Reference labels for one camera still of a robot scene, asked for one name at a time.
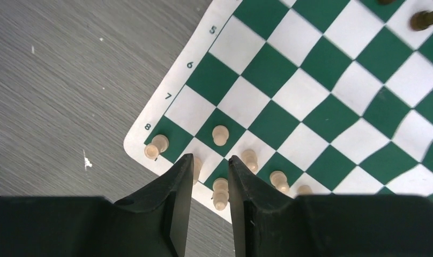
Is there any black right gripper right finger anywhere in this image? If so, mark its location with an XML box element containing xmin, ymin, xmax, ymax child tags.
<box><xmin>228</xmin><ymin>155</ymin><xmax>298</xmax><ymax>256</ymax></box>

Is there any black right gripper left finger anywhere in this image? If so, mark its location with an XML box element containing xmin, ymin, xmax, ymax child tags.
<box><xmin>113</xmin><ymin>154</ymin><xmax>193</xmax><ymax>256</ymax></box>

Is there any light wooden bishop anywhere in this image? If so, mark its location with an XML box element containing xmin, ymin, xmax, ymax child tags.
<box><xmin>212</xmin><ymin>178</ymin><xmax>229</xmax><ymax>211</ymax></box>

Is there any light wooden pawn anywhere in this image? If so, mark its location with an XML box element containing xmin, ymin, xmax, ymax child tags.
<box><xmin>241</xmin><ymin>149</ymin><xmax>259</xmax><ymax>174</ymax></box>
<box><xmin>270</xmin><ymin>170</ymin><xmax>290</xmax><ymax>194</ymax></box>
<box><xmin>212</xmin><ymin>125</ymin><xmax>229</xmax><ymax>146</ymax></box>

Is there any light wooden rook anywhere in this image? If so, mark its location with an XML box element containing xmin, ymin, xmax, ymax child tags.
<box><xmin>144</xmin><ymin>134</ymin><xmax>169</xmax><ymax>160</ymax></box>

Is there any light wooden king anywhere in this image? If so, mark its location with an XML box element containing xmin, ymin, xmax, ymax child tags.
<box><xmin>296</xmin><ymin>185</ymin><xmax>313</xmax><ymax>195</ymax></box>

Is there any light wooden chess piece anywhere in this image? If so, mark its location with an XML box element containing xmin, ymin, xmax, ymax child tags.
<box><xmin>193</xmin><ymin>156</ymin><xmax>203</xmax><ymax>185</ymax></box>

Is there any green white chess board mat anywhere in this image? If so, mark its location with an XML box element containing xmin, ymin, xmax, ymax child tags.
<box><xmin>123</xmin><ymin>1</ymin><xmax>433</xmax><ymax>221</ymax></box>

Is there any dark wooden chess piece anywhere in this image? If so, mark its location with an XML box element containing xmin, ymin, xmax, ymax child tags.
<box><xmin>377</xmin><ymin>0</ymin><xmax>395</xmax><ymax>5</ymax></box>

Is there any dark wooden pawn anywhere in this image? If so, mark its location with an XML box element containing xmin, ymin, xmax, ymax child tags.
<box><xmin>410</xmin><ymin>11</ymin><xmax>433</xmax><ymax>31</ymax></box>

